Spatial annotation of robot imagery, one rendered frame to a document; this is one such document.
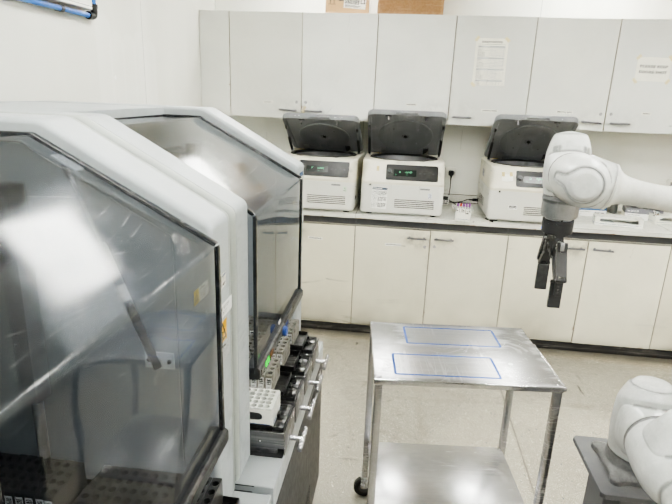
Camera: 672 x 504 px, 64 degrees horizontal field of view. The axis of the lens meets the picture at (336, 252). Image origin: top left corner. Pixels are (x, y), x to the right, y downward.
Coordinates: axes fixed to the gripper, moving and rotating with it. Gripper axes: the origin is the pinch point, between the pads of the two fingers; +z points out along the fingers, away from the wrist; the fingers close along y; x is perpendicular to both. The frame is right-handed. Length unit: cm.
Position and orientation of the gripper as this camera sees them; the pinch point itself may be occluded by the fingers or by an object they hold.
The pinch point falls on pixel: (546, 293)
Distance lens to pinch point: 151.5
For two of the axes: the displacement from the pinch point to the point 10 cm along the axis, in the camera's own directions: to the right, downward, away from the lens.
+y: 1.2, -2.8, 9.5
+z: -0.3, 9.6, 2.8
